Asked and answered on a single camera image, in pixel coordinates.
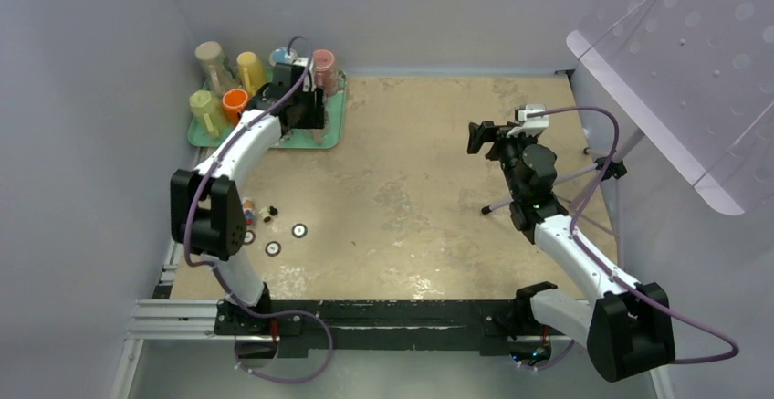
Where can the yellow mug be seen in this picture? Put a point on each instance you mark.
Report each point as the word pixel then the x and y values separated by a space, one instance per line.
pixel 251 72

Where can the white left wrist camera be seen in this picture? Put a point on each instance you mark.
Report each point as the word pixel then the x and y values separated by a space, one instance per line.
pixel 301 67

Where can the small beige black toy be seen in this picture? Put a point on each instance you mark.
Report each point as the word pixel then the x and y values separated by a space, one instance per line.
pixel 267 213

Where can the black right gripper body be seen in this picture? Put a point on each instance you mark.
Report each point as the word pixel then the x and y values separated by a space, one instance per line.
pixel 508 150

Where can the pink ghost mug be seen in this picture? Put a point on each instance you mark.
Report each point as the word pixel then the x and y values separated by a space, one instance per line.
pixel 326 71

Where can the beige tall mug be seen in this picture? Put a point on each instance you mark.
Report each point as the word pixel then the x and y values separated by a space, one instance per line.
pixel 216 66

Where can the round dark disc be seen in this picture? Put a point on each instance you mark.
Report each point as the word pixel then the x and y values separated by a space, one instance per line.
pixel 249 237

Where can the orange mug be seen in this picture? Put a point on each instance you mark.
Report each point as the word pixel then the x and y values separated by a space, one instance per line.
pixel 234 104

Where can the translucent perforated panel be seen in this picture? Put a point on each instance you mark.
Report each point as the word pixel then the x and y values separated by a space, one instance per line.
pixel 696 77

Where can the round brown white disc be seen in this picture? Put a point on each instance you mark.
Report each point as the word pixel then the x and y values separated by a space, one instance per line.
pixel 273 248

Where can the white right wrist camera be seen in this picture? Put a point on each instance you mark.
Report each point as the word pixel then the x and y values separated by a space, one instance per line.
pixel 531 120

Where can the small colourful toy figure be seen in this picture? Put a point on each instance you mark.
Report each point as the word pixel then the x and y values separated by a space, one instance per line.
pixel 249 211

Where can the light green mug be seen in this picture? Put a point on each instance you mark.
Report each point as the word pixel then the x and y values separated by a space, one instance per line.
pixel 207 110

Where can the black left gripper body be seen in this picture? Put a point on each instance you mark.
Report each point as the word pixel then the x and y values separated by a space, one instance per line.
pixel 310 110

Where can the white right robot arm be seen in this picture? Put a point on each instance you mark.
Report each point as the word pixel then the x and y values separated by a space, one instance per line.
pixel 622 335

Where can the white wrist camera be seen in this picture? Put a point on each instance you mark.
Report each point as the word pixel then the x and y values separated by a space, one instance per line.
pixel 301 67
pixel 531 120

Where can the aluminium frame rail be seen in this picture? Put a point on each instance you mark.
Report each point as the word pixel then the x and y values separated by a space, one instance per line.
pixel 172 352

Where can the white tripod stand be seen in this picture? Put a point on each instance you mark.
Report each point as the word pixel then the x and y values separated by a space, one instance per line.
pixel 614 171

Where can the green floral tray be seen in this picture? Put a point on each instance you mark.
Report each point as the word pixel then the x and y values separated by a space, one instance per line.
pixel 298 139

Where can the round black white disc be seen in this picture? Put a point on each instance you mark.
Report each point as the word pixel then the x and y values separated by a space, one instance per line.
pixel 299 230

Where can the blue handled mug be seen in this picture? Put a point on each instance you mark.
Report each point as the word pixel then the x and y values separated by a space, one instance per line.
pixel 283 55

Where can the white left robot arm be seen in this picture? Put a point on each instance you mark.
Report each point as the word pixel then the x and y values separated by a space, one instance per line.
pixel 207 216

